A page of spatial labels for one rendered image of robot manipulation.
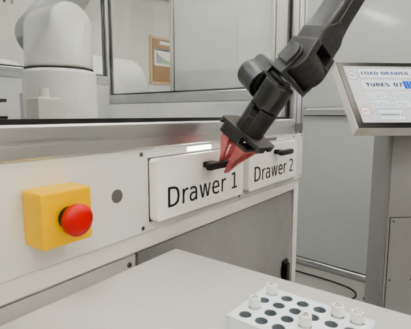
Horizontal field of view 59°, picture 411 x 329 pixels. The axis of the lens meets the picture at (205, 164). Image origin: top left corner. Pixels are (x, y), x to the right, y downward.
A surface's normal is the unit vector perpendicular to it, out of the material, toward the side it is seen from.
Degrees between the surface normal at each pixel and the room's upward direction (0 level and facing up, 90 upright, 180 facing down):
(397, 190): 90
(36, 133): 90
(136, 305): 0
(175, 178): 90
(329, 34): 103
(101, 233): 90
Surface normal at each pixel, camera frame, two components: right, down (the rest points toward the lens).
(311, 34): -0.61, -0.39
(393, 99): 0.06, -0.54
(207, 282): 0.00, -0.99
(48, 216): 0.80, 0.08
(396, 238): 0.08, 0.14
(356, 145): -0.67, 0.10
